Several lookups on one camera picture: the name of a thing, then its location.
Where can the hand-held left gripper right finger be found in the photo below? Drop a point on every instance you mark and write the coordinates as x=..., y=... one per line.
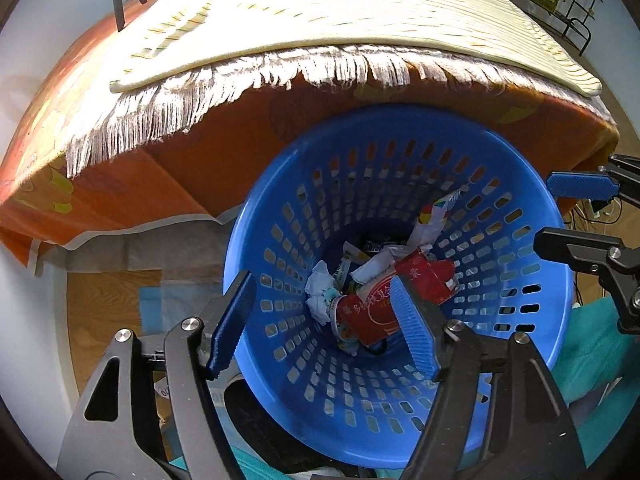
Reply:
x=412, y=330

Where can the white paper band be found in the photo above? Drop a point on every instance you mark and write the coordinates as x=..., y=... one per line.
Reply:
x=372, y=267

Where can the paper cup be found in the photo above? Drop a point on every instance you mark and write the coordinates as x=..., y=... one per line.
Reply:
x=320, y=290

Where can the orange table cover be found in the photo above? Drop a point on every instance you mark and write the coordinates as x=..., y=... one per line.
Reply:
x=125, y=190

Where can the yellow striped fringed blanket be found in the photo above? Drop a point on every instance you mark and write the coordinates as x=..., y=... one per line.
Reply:
x=325, y=5

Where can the blue plastic basket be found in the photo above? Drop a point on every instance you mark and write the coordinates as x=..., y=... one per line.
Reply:
x=350, y=170

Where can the white plastic wrapper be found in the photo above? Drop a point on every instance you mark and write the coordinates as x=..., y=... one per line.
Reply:
x=431, y=220

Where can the black metal clothes rack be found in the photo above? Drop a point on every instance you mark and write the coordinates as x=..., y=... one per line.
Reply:
x=582, y=30

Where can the teal mat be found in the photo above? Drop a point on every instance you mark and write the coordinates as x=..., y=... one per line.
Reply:
x=595, y=350

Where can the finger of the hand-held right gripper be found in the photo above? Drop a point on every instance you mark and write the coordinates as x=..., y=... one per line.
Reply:
x=582, y=185
x=570, y=245

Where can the red carton box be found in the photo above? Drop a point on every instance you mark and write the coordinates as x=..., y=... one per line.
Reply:
x=370, y=310

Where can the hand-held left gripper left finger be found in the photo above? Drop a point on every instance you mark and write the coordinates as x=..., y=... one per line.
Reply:
x=235, y=320

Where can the brown chocolate bar wrapper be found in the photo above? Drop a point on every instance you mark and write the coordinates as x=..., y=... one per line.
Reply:
x=375, y=246

